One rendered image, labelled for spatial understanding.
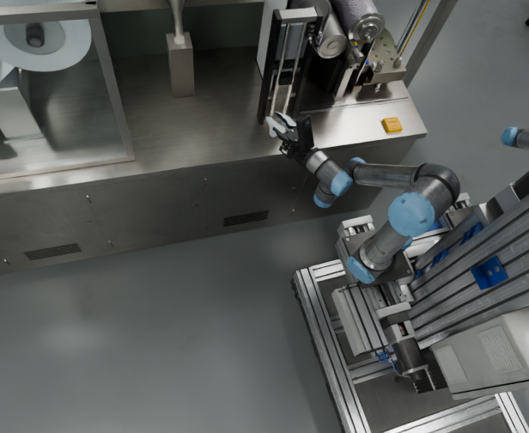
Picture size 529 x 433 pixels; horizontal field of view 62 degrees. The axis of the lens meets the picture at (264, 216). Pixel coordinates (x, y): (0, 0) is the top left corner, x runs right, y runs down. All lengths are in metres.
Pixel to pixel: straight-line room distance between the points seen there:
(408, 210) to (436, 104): 2.48
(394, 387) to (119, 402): 1.35
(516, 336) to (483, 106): 2.59
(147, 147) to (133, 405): 1.28
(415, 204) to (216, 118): 1.03
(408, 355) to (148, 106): 1.44
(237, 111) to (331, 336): 1.19
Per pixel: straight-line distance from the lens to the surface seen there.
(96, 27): 1.36
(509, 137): 1.99
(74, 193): 1.95
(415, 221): 1.23
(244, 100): 2.03
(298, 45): 1.69
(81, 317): 2.58
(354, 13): 1.92
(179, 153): 1.85
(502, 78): 4.15
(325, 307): 2.35
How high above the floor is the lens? 2.42
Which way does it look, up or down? 63 degrees down
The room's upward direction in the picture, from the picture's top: 15 degrees clockwise
